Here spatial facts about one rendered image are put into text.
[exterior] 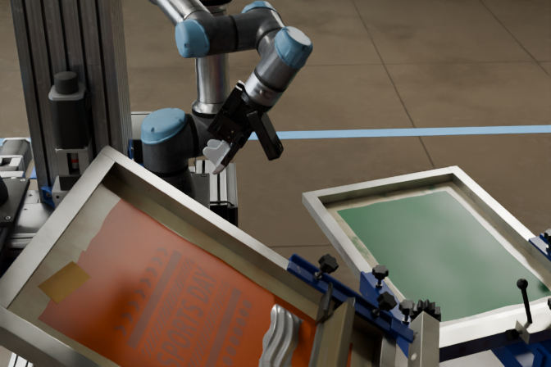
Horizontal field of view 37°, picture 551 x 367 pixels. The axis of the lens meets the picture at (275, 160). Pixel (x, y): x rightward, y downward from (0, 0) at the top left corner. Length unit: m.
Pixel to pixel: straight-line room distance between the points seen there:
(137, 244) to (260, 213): 2.79
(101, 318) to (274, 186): 3.25
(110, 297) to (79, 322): 0.10
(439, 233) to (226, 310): 1.10
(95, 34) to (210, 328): 0.88
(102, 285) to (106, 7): 0.83
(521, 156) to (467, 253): 2.73
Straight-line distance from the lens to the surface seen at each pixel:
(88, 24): 2.18
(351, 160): 5.03
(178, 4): 1.75
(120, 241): 1.70
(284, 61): 1.59
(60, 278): 1.57
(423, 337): 1.92
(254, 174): 4.85
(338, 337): 1.70
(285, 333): 1.77
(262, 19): 1.67
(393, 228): 2.66
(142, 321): 1.59
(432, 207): 2.79
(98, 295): 1.58
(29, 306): 1.50
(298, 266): 1.87
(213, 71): 2.08
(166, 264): 1.72
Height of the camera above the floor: 2.40
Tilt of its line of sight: 29 degrees down
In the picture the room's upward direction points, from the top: 1 degrees clockwise
